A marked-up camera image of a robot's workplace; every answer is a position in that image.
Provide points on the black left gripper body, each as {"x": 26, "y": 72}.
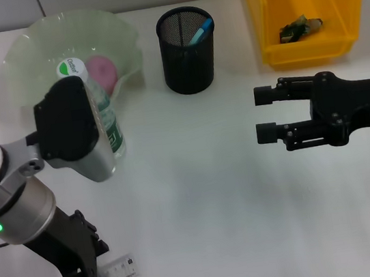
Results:
{"x": 65, "y": 245}

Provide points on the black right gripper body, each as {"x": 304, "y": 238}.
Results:
{"x": 338, "y": 103}

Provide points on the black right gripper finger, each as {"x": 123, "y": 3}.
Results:
{"x": 266, "y": 133}
{"x": 261, "y": 96}

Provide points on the green plastic wrapper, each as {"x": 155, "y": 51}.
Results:
{"x": 297, "y": 29}

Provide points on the blue sheathed scissors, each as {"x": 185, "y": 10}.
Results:
{"x": 202, "y": 29}

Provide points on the clear green-label water bottle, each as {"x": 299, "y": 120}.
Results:
{"x": 113, "y": 131}

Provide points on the pink toy peach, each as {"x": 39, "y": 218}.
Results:
{"x": 103, "y": 72}

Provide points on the black mesh pen holder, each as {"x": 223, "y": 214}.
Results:
{"x": 189, "y": 69}

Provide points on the green glass fruit plate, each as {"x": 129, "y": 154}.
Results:
{"x": 54, "y": 39}

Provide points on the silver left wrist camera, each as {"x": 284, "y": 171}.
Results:
{"x": 66, "y": 127}

